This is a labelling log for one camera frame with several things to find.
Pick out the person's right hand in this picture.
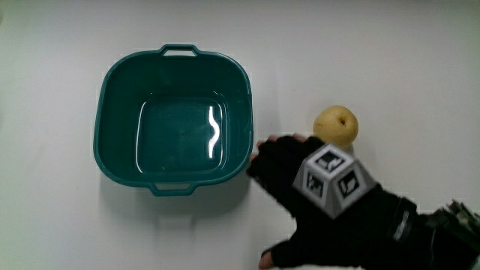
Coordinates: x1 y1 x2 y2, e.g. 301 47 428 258
246 133 418 270

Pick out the yellow pear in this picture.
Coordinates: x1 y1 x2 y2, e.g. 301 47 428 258
312 105 359 148

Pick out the person's right forearm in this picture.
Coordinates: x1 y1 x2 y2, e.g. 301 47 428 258
393 199 480 270

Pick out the white desk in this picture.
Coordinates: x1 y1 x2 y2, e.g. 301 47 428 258
0 0 480 270

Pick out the teal plastic basin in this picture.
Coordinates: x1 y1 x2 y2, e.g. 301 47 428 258
92 43 255 197

